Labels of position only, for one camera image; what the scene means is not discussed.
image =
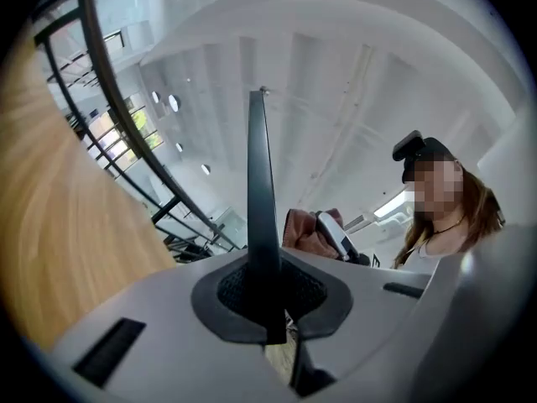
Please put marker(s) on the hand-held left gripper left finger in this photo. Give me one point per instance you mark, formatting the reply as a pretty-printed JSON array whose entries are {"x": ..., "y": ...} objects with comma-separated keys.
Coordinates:
[{"x": 168, "y": 330}]

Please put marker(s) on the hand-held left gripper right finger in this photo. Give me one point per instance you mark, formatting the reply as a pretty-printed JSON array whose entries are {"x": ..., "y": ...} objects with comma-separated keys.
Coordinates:
[{"x": 369, "y": 309}]

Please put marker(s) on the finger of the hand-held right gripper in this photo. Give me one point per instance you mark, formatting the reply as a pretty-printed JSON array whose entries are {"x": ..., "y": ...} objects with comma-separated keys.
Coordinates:
[{"x": 333, "y": 235}]

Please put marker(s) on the black picture frame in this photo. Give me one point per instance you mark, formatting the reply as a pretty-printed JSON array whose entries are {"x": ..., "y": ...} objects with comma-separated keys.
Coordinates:
[{"x": 261, "y": 208}]

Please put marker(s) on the ceiling air vent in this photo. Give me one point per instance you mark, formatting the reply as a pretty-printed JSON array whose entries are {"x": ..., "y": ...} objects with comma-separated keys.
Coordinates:
[{"x": 358, "y": 222}]

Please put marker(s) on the rectangular ceiling light panel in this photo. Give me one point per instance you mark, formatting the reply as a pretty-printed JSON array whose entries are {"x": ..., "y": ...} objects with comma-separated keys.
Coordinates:
[{"x": 392, "y": 206}]

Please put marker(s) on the white shirt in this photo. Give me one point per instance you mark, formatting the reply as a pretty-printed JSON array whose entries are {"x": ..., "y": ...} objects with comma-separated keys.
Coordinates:
[{"x": 423, "y": 260}]

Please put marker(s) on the person's head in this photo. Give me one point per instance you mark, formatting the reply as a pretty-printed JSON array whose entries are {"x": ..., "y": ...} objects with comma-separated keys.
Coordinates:
[{"x": 438, "y": 191}]

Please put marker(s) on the black cap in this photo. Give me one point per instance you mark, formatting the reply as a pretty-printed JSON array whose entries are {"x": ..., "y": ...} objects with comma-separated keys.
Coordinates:
[{"x": 436, "y": 151}]

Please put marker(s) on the round ceiling lamp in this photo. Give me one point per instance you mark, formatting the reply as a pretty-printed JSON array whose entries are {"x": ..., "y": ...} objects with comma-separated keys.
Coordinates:
[
  {"x": 179, "y": 147},
  {"x": 155, "y": 97},
  {"x": 174, "y": 102},
  {"x": 205, "y": 169}
]

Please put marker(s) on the black framed window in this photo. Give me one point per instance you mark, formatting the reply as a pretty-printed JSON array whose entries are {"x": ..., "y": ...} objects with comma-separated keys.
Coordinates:
[{"x": 126, "y": 137}]

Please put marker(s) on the black metal railing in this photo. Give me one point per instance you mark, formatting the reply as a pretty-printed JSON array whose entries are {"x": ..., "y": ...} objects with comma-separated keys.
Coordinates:
[{"x": 109, "y": 78}]

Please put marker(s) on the black head camera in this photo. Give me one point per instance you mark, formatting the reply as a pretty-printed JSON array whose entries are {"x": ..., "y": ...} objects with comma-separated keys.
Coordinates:
[{"x": 409, "y": 145}]

